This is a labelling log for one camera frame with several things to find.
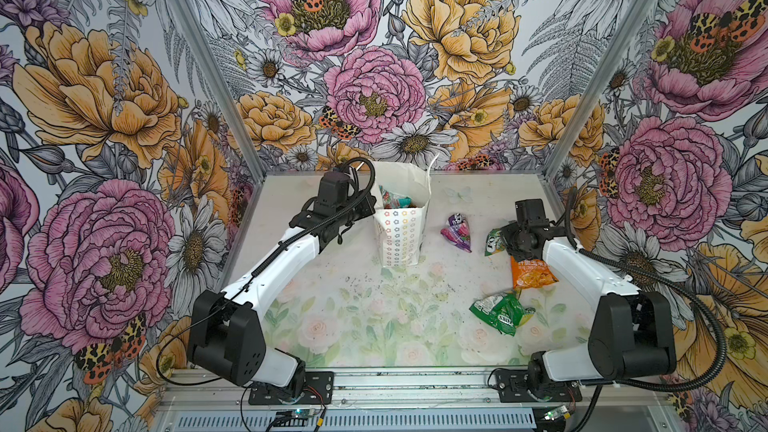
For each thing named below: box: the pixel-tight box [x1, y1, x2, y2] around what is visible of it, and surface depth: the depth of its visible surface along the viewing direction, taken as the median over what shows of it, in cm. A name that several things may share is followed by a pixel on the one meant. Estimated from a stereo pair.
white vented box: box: [175, 411, 538, 432], surface depth 72 cm
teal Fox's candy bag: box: [378, 185, 416, 209], surface depth 102 cm
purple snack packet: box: [440, 212, 472, 253], surface depth 99 cm
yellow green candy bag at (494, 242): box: [484, 228, 506, 256], surface depth 91 cm
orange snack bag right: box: [510, 256, 559, 290], surface depth 93 cm
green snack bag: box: [469, 292, 536, 337], surface depth 83 cm
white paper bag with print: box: [372, 154, 440, 267], surface depth 84 cm
